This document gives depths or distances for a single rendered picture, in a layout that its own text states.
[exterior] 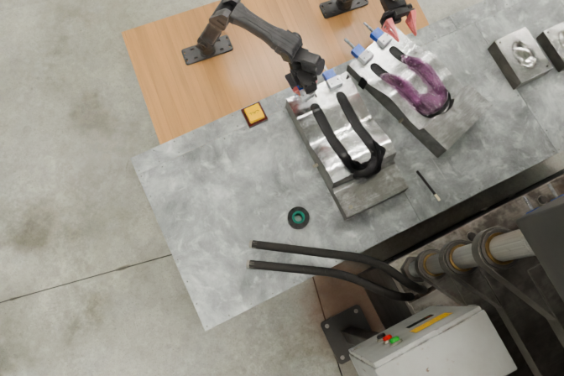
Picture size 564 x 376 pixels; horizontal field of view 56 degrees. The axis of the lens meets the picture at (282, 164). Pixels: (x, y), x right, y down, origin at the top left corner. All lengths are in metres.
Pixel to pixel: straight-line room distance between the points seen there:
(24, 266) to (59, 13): 1.43
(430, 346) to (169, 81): 1.40
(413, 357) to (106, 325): 1.85
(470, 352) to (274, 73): 1.29
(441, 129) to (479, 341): 0.92
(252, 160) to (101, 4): 1.67
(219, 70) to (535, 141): 1.27
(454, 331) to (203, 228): 1.01
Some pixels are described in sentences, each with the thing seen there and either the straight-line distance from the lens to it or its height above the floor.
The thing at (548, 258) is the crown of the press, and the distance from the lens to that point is 1.04.
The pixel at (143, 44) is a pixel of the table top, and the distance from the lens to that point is 2.26.
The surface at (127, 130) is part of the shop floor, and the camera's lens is 3.00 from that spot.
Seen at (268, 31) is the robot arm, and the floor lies 1.22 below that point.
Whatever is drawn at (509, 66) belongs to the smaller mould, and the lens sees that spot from 2.31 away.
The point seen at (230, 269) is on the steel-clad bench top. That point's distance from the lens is 1.96.
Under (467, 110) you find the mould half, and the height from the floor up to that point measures 0.91.
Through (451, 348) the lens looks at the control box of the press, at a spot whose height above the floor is 1.47.
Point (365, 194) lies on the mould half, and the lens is 1.97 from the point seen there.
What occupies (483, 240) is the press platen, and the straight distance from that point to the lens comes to 1.32.
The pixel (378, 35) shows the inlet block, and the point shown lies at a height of 0.87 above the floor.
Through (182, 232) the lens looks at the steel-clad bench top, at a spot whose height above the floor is 0.80.
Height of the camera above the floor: 2.76
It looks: 75 degrees down
